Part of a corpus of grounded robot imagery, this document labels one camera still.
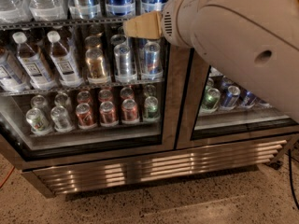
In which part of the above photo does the steel fridge base grille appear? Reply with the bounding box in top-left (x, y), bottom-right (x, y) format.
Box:
top-left (21, 136), bottom-right (288, 197)

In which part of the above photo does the orange floor cable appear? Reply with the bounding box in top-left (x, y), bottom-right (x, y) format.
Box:
top-left (0, 166), bottom-right (16, 189)

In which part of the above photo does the red can right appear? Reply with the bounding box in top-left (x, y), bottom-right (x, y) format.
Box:
top-left (121, 99), bottom-right (139, 124)

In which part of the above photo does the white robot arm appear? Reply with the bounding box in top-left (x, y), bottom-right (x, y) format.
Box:
top-left (123, 0), bottom-right (299, 121)

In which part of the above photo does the clear water bottle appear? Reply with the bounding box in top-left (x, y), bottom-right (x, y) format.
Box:
top-left (29, 0), bottom-right (67, 21)

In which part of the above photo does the tea bottle white cap left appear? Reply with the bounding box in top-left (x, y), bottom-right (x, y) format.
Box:
top-left (12, 32), bottom-right (56, 90)

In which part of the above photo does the green can left door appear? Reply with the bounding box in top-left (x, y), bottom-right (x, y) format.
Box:
top-left (143, 96), bottom-right (160, 121)

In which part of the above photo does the tea bottle white cap right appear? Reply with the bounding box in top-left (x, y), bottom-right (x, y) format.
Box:
top-left (47, 31), bottom-right (82, 87)

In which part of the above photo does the gold can front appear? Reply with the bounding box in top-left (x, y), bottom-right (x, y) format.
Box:
top-left (85, 49), bottom-right (111, 84)

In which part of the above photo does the glass fridge door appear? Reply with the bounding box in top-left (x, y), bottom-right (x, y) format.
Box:
top-left (177, 51), bottom-right (298, 149)
top-left (0, 0), bottom-right (190, 172)

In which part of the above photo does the silver can bottom left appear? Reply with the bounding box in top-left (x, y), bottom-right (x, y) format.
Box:
top-left (26, 108), bottom-right (52, 135)

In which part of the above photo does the red can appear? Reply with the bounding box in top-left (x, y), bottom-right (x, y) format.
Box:
top-left (76, 103), bottom-right (97, 129)
top-left (99, 101), bottom-right (119, 127)
top-left (121, 99), bottom-right (139, 124)

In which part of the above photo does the green can right door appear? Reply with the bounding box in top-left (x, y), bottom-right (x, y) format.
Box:
top-left (201, 88), bottom-right (221, 113)

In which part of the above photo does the blue can right door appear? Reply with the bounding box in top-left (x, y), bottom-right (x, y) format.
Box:
top-left (221, 85), bottom-right (240, 110)

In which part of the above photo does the blue silver can front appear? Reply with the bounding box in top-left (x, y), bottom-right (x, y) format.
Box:
top-left (141, 42), bottom-right (163, 80)

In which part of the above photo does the black floor cable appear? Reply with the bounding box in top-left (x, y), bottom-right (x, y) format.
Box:
top-left (288, 148), bottom-right (299, 211)

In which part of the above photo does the red can middle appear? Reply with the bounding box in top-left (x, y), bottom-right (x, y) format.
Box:
top-left (99, 101), bottom-right (119, 127)

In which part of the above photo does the tea bottle white cap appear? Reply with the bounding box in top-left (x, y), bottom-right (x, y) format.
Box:
top-left (12, 32), bottom-right (56, 90)
top-left (47, 31), bottom-right (82, 87)

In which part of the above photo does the green can door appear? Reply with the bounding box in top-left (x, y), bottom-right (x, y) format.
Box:
top-left (143, 96), bottom-right (160, 121)
top-left (201, 88), bottom-right (221, 113)

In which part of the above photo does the red can left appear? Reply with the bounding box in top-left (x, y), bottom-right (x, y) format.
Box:
top-left (76, 103), bottom-right (97, 129)

